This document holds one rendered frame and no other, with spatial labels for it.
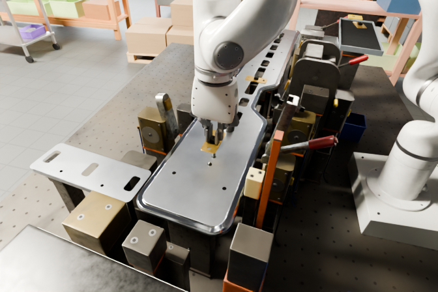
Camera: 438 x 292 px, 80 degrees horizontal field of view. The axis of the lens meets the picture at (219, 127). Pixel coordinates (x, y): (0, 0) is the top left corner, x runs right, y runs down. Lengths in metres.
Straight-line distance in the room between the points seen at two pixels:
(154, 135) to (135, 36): 2.85
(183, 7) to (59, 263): 3.37
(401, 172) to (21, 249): 0.96
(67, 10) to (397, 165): 4.66
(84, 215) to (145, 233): 0.13
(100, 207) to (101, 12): 4.20
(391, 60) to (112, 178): 3.14
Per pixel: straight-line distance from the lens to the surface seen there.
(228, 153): 0.71
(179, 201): 0.61
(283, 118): 0.54
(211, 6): 0.47
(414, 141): 0.91
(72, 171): 0.74
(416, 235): 1.06
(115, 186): 0.66
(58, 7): 5.00
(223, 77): 0.52
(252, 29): 0.41
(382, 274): 0.99
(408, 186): 1.02
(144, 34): 3.54
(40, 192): 1.17
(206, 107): 0.57
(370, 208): 1.00
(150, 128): 0.78
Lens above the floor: 1.49
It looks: 38 degrees down
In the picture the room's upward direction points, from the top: 2 degrees clockwise
